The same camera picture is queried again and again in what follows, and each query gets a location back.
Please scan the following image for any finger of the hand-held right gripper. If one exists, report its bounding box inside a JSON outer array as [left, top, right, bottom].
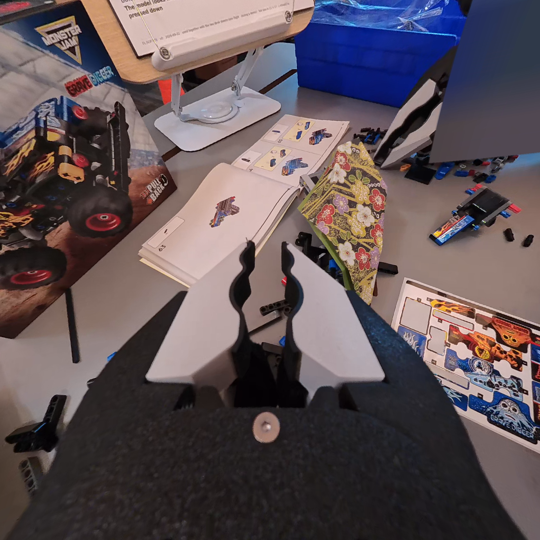
[[375, 111, 441, 170], [373, 78, 443, 160]]

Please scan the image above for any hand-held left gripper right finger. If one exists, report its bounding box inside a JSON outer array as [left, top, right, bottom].
[[281, 242, 386, 406]]

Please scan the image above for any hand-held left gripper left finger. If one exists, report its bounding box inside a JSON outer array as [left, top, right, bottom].
[[145, 242, 257, 406]]

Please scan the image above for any black blue lego assembly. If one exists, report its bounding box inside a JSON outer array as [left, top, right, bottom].
[[429, 187, 522, 246]]

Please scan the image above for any pile of small lego pieces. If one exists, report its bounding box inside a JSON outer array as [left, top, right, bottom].
[[352, 125, 520, 185]]

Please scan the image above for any short black lego beam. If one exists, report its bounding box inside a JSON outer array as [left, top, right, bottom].
[[259, 299, 293, 317]]

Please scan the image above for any long black lego axle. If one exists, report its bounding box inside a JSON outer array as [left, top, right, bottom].
[[64, 288, 82, 364]]

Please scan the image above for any black lego angle connector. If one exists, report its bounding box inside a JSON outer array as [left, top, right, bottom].
[[5, 394, 68, 454]]

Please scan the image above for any grey lego beam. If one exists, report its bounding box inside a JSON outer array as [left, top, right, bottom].
[[18, 457, 44, 498]]

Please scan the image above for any lego set box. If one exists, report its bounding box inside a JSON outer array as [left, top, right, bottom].
[[0, 0, 178, 339]]

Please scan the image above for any blue plastic bin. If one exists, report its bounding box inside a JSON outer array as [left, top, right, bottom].
[[294, 0, 470, 109]]

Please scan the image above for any clear plastic bag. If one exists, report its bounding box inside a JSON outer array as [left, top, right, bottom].
[[312, 0, 471, 32]]

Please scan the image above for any floral patterned paper sheet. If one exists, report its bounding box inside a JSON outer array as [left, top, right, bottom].
[[297, 141, 389, 305]]

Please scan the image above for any colourful sticker sheet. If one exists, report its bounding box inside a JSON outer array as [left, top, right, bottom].
[[390, 277, 540, 455]]

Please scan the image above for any instruction booklet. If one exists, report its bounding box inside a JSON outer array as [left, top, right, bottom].
[[138, 114, 351, 288]]

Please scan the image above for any printed instruction sheet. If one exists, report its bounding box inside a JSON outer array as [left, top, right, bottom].
[[107, 0, 296, 57]]

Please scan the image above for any orange plastic bin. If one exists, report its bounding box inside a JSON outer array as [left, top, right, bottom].
[[157, 77, 187, 101]]

